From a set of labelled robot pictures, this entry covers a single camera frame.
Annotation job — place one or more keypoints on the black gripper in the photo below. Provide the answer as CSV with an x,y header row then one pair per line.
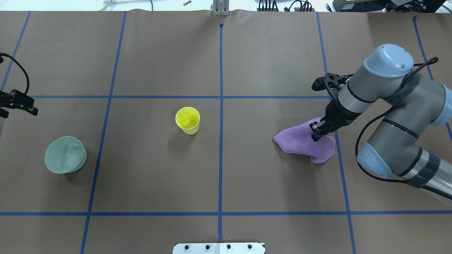
x,y
335,115

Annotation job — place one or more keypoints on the purple cloth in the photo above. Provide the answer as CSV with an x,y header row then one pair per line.
x,y
298,140

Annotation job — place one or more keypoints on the yellow plastic cup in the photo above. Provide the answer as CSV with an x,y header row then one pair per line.
x,y
188,120

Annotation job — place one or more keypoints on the mint green bowl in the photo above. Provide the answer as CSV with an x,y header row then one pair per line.
x,y
65,155

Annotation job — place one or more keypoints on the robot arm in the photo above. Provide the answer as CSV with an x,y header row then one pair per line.
x,y
386,148

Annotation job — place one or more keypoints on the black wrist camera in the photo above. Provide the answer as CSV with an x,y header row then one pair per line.
x,y
16,100
330,81

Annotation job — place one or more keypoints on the aluminium frame post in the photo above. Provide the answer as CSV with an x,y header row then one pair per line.
x,y
220,8

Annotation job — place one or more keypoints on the white camera stand base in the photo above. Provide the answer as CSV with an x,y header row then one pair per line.
x,y
220,248

